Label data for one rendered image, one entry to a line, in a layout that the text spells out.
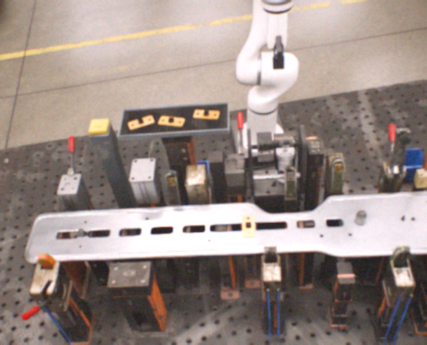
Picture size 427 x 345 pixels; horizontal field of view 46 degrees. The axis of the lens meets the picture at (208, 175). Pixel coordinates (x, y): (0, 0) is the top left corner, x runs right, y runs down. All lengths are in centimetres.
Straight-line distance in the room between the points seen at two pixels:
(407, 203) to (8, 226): 152
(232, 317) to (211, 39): 280
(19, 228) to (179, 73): 206
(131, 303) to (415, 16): 345
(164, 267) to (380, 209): 71
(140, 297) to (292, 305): 53
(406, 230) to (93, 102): 267
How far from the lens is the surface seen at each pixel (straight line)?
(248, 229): 156
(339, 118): 235
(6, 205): 230
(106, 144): 177
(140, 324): 175
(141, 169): 163
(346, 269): 152
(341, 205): 163
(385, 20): 435
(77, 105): 380
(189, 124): 167
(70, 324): 172
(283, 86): 187
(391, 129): 168
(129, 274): 150
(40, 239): 171
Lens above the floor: 228
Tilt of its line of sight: 48 degrees down
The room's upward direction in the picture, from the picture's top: 9 degrees counter-clockwise
